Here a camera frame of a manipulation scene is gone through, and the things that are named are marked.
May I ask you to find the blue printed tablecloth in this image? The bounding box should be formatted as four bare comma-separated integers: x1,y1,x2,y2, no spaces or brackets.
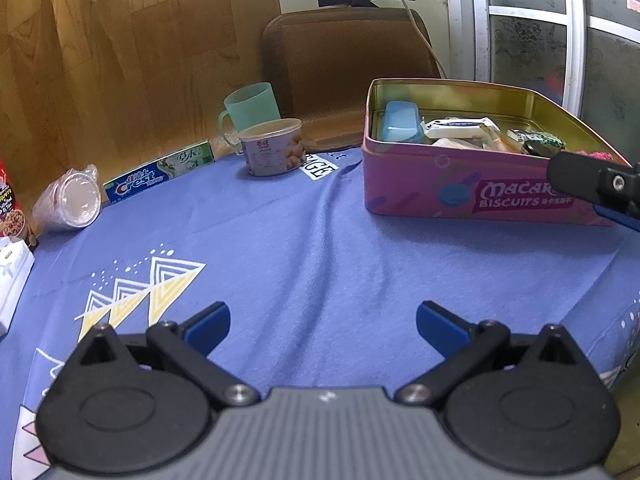
0,145,640,461

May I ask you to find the red snack box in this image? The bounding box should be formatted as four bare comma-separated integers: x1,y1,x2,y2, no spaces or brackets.
0,160,38,251

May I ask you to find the pink biscuit tin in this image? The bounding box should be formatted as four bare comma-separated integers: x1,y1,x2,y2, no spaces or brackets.
362,77,633,228

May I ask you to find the frosted glass door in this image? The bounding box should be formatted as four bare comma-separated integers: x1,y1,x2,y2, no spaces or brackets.
442,0,640,161

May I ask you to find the round snack can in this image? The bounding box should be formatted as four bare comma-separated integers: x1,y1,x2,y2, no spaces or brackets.
238,118,307,178

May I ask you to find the green plastic cup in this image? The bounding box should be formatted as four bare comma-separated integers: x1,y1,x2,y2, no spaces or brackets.
217,81,280,147

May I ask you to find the toothpaste box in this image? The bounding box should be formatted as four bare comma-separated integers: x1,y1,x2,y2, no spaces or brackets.
103,141,216,205

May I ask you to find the white power cable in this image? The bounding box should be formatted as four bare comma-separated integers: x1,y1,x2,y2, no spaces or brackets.
377,0,448,80

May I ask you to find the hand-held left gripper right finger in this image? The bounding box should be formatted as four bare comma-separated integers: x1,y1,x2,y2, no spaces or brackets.
395,301,586,406

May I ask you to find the plastic cup in bag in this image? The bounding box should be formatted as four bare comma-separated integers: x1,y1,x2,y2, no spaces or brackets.
32,165,103,233

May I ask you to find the wood-grain panel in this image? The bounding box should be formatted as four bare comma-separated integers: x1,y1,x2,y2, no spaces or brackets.
0,0,281,241

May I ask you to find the pink knitted scrunchie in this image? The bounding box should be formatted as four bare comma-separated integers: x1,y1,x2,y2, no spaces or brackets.
575,149,621,163

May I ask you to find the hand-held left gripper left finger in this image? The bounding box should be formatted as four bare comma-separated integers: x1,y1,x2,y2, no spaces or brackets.
75,302,261,406

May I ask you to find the blue oval case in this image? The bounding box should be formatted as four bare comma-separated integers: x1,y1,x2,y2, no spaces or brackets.
382,101,425,145

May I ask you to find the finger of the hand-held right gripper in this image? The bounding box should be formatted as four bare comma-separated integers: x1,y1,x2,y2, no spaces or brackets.
546,151,640,218
594,204,640,232

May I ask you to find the green packet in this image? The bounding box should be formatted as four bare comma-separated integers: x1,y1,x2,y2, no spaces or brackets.
507,129,566,150

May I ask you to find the white wrapped packet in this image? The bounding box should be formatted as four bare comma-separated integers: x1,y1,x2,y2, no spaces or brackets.
422,116,501,141

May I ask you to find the brown chair back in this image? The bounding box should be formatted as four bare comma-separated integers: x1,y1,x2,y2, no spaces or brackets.
261,8,443,146

